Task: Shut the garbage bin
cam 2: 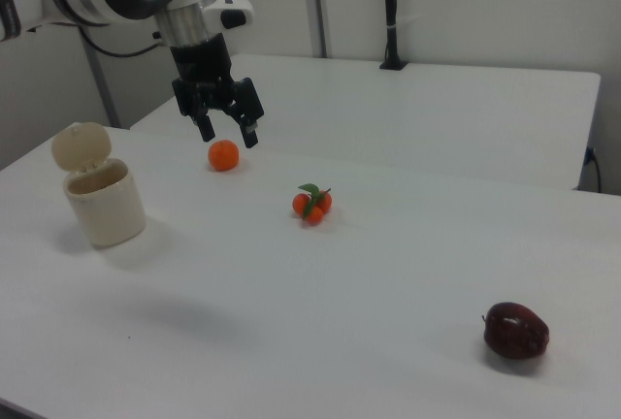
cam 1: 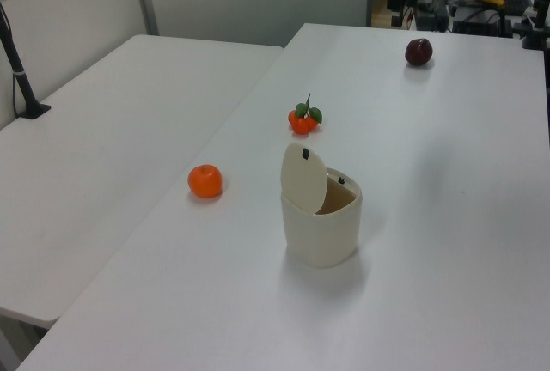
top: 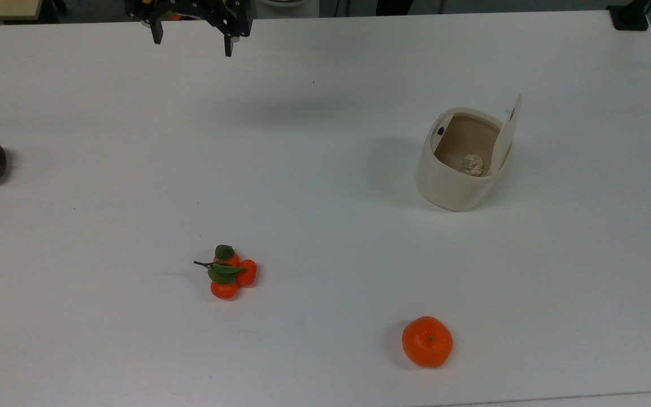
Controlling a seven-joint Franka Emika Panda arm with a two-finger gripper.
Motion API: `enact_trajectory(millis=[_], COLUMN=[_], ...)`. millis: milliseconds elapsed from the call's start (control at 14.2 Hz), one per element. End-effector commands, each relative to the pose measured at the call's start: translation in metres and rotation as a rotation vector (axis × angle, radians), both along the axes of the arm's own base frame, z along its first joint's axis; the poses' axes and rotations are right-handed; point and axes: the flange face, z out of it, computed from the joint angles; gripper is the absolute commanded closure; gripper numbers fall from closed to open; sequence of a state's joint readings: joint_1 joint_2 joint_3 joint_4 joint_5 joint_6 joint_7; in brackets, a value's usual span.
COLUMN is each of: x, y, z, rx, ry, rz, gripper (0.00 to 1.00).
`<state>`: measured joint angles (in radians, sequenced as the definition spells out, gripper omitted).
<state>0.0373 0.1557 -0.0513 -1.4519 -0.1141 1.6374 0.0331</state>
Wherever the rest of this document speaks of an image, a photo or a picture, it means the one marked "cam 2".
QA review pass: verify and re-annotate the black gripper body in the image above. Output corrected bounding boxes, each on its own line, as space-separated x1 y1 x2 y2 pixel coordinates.
169 34 240 122

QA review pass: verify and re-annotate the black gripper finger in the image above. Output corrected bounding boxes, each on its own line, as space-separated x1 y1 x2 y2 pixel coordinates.
225 77 266 149
171 78 216 144

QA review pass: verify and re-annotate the cream garbage bin with lid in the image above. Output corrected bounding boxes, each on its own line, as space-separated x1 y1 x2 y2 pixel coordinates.
50 121 147 248

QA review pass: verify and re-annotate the large orange mandarin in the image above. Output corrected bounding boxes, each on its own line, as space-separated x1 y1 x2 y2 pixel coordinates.
208 139 241 173

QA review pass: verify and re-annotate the small oranges cluster with leaves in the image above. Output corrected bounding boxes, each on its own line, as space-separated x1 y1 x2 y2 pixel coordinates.
291 182 335 225

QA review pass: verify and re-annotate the black pole with base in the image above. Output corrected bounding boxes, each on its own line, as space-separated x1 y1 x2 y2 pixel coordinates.
378 0 409 72

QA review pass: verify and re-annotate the dark red apple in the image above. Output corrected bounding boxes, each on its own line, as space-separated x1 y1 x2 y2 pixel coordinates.
481 301 551 361

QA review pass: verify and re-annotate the grey partition frame post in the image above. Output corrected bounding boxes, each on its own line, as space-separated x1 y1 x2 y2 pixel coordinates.
308 0 330 59
80 33 121 128

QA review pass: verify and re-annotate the black cable on robot arm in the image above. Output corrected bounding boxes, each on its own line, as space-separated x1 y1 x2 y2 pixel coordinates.
76 25 167 58

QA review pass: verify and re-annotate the black cable at table edge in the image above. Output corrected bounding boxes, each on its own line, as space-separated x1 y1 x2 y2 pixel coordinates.
584 145 604 194

